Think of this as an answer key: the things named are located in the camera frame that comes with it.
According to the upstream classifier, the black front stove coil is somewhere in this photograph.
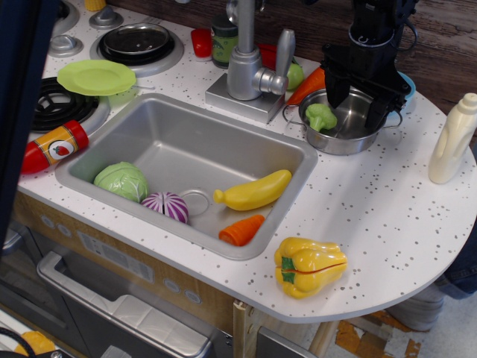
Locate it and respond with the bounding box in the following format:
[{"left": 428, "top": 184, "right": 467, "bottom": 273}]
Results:
[{"left": 31, "top": 77, "right": 100, "bottom": 133}]

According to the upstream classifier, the silver toy sink basin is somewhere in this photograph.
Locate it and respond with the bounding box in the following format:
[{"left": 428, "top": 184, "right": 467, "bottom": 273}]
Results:
[{"left": 55, "top": 94, "right": 318, "bottom": 260}]

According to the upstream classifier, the yellow toy corn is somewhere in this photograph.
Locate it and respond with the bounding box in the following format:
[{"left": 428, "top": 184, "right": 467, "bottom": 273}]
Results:
[{"left": 84, "top": 0, "right": 107, "bottom": 12}]

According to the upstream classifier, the green toy broccoli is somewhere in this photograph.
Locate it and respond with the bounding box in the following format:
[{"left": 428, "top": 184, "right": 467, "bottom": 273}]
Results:
[{"left": 305, "top": 104, "right": 338, "bottom": 132}]

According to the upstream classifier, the black rear stove coil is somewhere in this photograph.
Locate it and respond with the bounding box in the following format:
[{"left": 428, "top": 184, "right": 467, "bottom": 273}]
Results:
[{"left": 56, "top": 0, "right": 70, "bottom": 22}]

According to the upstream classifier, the steel pot lid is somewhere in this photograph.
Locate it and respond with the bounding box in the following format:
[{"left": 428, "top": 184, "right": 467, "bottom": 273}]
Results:
[{"left": 101, "top": 23, "right": 171, "bottom": 54}]

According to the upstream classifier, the stainless steel pot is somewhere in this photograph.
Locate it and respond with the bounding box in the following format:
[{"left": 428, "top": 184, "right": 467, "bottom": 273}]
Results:
[{"left": 285, "top": 88, "right": 402, "bottom": 155}]

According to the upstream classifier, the yellow toy banana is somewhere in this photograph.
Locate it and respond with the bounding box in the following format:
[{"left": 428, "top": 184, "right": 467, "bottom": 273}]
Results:
[{"left": 213, "top": 169, "right": 292, "bottom": 211}]

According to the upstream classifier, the green toy can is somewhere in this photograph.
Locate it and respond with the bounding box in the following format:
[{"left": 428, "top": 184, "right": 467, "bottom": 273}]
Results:
[{"left": 211, "top": 13, "right": 239, "bottom": 69}]

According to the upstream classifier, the grey stove knob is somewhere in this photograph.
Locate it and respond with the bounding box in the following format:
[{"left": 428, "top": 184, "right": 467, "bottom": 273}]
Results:
[
  {"left": 48, "top": 34, "right": 83, "bottom": 58},
  {"left": 89, "top": 5, "right": 124, "bottom": 30}
]

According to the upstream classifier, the purple toy onion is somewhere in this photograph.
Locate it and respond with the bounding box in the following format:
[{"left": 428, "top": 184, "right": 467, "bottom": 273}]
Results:
[{"left": 141, "top": 192, "right": 189, "bottom": 224}]

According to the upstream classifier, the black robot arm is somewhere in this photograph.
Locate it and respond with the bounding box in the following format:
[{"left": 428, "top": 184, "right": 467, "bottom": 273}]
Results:
[{"left": 321, "top": 1, "right": 417, "bottom": 131}]

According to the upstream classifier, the red toy pepper piece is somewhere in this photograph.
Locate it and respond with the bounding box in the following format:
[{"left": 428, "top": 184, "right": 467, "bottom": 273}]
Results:
[{"left": 191, "top": 28, "right": 212, "bottom": 61}]

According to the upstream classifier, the orange carrot piece in sink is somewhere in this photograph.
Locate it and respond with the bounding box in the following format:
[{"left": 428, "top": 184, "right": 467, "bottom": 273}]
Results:
[{"left": 218, "top": 215, "right": 265, "bottom": 247}]

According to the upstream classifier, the green toy cabbage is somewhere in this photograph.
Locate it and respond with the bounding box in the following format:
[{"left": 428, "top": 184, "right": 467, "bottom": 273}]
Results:
[{"left": 93, "top": 162, "right": 149, "bottom": 203}]

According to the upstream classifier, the silver oven door handle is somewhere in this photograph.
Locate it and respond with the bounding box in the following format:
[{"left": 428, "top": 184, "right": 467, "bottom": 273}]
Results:
[{"left": 37, "top": 252, "right": 213, "bottom": 357}]

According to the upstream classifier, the light blue plastic bowl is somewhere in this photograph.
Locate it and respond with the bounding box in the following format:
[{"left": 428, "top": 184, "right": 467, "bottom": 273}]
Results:
[{"left": 398, "top": 71, "right": 416, "bottom": 101}]

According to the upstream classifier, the black stove coil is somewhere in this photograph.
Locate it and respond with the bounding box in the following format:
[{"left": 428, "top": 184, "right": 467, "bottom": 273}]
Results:
[
  {"left": 31, "top": 77, "right": 100, "bottom": 133},
  {"left": 56, "top": 0, "right": 70, "bottom": 22}
]

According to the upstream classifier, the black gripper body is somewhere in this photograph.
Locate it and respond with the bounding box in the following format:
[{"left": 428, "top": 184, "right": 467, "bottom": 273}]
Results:
[{"left": 321, "top": 37, "right": 409, "bottom": 99}]

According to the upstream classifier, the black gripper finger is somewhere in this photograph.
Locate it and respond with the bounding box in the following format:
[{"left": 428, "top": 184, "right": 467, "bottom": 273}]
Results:
[
  {"left": 325, "top": 72, "right": 350, "bottom": 108},
  {"left": 364, "top": 92, "right": 405, "bottom": 129}
]

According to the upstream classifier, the whole orange toy carrot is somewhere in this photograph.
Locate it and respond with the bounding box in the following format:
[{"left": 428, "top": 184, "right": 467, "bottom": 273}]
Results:
[{"left": 286, "top": 67, "right": 326, "bottom": 105}]

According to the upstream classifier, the green toy pear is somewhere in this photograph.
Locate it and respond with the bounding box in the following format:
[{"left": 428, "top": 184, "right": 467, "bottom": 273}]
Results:
[{"left": 287, "top": 63, "right": 305, "bottom": 91}]

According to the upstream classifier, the yellow object bottom left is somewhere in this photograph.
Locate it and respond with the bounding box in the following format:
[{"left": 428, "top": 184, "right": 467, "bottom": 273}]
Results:
[{"left": 21, "top": 331, "right": 56, "bottom": 355}]

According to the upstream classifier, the cream plastic bottle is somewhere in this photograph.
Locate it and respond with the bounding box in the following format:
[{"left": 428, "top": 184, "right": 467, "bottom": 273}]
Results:
[{"left": 428, "top": 92, "right": 476, "bottom": 184}]

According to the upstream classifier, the red toy ketchup bottle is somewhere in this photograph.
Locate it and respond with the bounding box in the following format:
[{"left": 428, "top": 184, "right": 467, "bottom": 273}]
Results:
[{"left": 20, "top": 120, "right": 89, "bottom": 175}]

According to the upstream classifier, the silver toy faucet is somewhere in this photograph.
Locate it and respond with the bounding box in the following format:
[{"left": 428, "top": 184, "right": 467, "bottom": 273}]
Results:
[{"left": 205, "top": 0, "right": 296, "bottom": 124}]

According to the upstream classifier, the yellow toy bell pepper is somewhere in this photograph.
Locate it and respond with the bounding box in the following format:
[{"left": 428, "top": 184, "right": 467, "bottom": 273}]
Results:
[{"left": 274, "top": 237, "right": 347, "bottom": 299}]

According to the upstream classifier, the light green plastic plate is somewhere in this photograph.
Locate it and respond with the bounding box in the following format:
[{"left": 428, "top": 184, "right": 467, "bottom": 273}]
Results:
[{"left": 57, "top": 60, "right": 136, "bottom": 96}]

